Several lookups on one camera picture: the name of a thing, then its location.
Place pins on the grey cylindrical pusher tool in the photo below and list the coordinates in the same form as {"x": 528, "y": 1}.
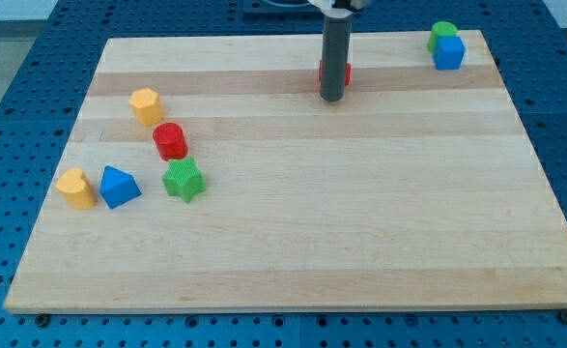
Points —
{"x": 336, "y": 39}

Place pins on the red star block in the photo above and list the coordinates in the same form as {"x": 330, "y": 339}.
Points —
{"x": 348, "y": 73}

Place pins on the blue cube block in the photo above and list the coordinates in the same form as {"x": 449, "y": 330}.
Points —
{"x": 449, "y": 53}

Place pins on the green star block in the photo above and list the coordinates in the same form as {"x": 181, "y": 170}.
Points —
{"x": 183, "y": 179}

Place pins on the green cylinder block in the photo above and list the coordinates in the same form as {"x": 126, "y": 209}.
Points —
{"x": 438, "y": 30}

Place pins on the wooden board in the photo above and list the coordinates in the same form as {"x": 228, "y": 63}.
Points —
{"x": 419, "y": 191}

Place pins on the red cylinder block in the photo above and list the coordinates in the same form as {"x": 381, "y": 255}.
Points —
{"x": 170, "y": 141}

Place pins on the yellow hexagon block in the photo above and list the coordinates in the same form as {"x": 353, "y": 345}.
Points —
{"x": 146, "y": 106}

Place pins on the blue triangle block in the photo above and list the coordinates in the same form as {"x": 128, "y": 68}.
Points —
{"x": 117, "y": 187}

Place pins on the yellow heart block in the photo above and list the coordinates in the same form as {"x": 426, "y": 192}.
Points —
{"x": 76, "y": 189}

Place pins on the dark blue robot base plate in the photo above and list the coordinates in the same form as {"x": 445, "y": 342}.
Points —
{"x": 278, "y": 7}

